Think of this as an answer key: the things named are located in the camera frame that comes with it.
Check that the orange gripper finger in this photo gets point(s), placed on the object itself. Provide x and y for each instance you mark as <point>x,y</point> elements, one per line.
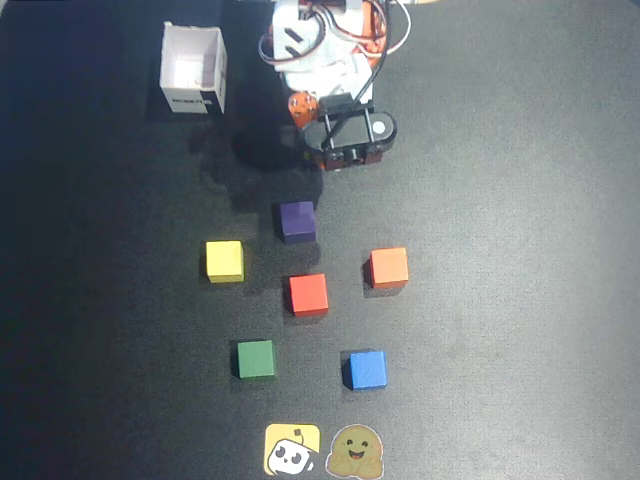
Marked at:
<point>303,111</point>

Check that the purple wooden cube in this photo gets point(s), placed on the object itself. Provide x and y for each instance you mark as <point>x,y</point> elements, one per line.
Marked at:
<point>297,222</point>

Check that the white and orange robot arm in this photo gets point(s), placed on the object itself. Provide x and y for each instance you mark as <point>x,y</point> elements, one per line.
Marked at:
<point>295,30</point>

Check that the yellow wooden cube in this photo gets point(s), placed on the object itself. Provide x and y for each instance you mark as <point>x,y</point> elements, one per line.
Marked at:
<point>224,261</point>

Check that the orange wooden cube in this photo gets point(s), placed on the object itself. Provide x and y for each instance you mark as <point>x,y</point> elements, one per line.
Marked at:
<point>387,267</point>

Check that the red wooden cube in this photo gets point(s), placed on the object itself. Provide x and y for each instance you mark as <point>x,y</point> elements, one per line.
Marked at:
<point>308,295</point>

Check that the green wooden cube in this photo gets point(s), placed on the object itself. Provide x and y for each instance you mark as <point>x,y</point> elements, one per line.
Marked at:
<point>256,359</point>

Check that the blue wooden cube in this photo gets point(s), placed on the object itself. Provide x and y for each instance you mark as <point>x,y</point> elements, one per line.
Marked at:
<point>366,370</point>

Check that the white open cardboard box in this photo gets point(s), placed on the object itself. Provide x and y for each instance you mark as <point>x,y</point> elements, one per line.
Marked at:
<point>192,70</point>

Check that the black felt mat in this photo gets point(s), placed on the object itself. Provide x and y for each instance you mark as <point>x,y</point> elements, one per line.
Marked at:
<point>500,300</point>

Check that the yellow robot face sticker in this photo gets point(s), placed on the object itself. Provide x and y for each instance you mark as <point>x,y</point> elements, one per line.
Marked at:
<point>287,450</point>

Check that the hugging face emoji sticker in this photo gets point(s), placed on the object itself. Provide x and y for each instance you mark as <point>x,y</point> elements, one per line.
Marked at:
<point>355,452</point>

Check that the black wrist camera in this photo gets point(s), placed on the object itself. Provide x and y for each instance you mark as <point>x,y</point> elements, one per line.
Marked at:
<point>350,132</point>

